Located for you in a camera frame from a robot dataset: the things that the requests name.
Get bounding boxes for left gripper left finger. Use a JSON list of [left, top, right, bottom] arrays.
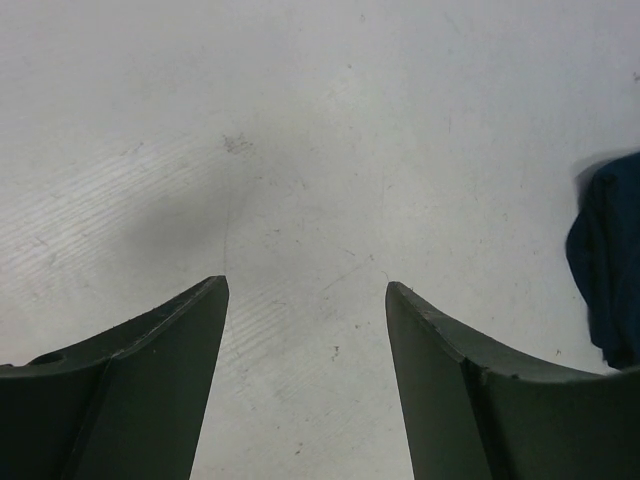
[[1, 276, 229, 479]]

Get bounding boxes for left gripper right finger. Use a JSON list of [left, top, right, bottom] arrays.
[[385, 282, 639, 479]]

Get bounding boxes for navy blue t shirt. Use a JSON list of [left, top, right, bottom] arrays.
[[565, 152, 639, 370]]

